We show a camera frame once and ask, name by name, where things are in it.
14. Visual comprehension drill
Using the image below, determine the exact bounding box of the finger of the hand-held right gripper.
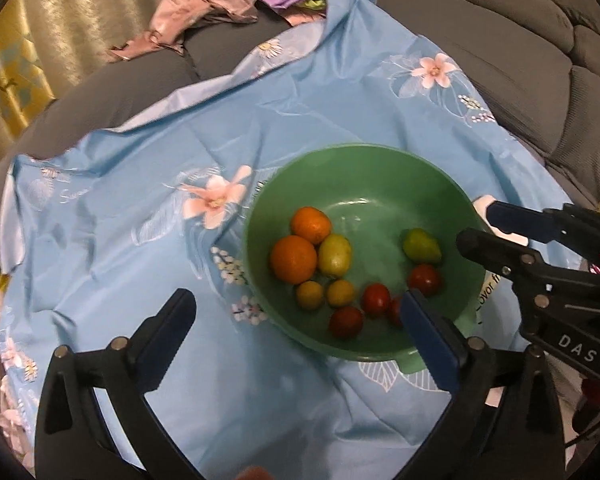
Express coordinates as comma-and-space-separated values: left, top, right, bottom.
485, 201, 600, 276
456, 228, 556, 286

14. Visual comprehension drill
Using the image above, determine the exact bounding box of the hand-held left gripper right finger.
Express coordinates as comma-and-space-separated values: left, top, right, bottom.
400, 288, 566, 480

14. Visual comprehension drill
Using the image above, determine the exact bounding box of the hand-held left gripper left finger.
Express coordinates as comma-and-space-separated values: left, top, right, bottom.
34, 288, 201, 480

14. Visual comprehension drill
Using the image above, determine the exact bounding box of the red tomato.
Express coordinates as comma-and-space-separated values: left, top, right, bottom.
406, 264, 443, 296
386, 296, 406, 328
328, 306, 365, 339
361, 283, 392, 317

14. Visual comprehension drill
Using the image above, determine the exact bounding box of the small yellow fruit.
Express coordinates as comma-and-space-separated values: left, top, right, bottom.
327, 279, 356, 308
296, 281, 325, 309

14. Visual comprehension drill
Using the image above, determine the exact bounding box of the green bowl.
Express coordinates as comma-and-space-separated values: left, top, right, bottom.
242, 143, 488, 373

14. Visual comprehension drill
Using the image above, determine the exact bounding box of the orange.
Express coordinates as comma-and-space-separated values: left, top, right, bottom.
290, 206, 331, 245
269, 235, 318, 282

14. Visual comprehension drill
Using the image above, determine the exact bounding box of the grey sofa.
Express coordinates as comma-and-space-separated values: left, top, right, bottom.
0, 0, 600, 271

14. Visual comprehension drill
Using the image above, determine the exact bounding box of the blue floral cloth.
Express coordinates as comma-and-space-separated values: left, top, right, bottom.
0, 0, 581, 480

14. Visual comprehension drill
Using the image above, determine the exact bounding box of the yellow patterned curtain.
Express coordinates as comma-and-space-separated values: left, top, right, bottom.
0, 15, 56, 136

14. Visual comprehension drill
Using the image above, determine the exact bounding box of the pink satin cloth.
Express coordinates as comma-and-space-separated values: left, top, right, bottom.
110, 0, 258, 63

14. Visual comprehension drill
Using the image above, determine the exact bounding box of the beige curtain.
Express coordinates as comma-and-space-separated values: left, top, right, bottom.
0, 0, 206, 106

